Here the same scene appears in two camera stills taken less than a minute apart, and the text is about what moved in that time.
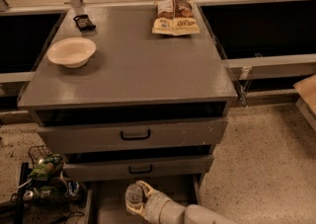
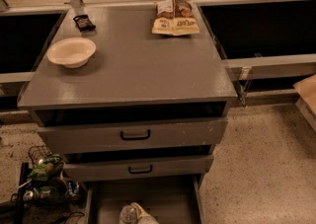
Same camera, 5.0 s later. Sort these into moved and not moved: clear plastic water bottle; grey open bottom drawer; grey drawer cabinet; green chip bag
Moved: clear plastic water bottle
Not moved: green chip bag; grey drawer cabinet; grey open bottom drawer
